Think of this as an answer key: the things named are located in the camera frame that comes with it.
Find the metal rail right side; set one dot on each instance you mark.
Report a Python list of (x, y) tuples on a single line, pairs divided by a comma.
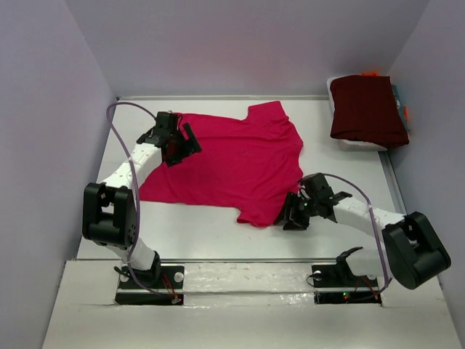
[(400, 197)]

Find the orange object behind stack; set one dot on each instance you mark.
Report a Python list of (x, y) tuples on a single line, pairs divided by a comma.
[(371, 73)]

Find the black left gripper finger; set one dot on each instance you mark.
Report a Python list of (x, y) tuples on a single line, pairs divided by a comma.
[(174, 158), (191, 143)]

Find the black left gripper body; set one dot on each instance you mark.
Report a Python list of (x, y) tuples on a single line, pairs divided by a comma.
[(179, 145)]

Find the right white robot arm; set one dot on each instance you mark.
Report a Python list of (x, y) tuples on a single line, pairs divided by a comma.
[(407, 250)]

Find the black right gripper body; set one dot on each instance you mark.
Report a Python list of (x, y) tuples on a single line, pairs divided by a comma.
[(307, 206)]

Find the pink t-shirt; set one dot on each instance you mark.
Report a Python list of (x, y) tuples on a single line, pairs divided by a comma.
[(248, 164)]

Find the teal orange item beside stack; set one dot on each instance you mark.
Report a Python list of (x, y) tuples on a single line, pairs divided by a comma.
[(401, 108)]

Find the dark red folded t-shirt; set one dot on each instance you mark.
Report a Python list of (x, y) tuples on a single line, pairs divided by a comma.
[(367, 109)]

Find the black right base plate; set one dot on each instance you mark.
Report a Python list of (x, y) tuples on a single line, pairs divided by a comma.
[(336, 284)]

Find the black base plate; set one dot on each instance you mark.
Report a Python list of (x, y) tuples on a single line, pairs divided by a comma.
[(336, 284), (168, 290)]

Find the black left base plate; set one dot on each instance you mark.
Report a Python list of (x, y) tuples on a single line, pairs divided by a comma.
[(168, 290)]

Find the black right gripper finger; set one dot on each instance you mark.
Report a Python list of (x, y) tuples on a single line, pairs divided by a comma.
[(296, 223), (285, 211)]

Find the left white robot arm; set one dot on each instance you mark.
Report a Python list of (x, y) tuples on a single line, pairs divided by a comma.
[(111, 209)]

